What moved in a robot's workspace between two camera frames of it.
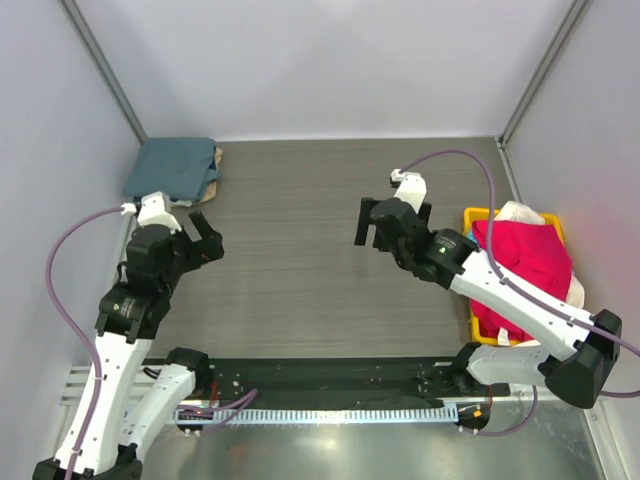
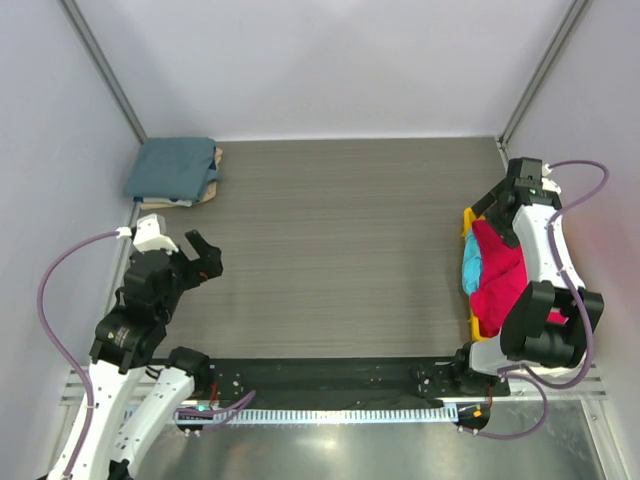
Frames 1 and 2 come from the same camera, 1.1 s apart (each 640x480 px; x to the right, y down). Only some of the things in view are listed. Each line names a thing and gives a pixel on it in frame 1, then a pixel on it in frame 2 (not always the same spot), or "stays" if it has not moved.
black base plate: x=333 y=378 stays
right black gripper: x=378 y=223 to x=503 y=215
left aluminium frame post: x=105 y=69 stays
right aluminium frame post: x=565 y=28 stays
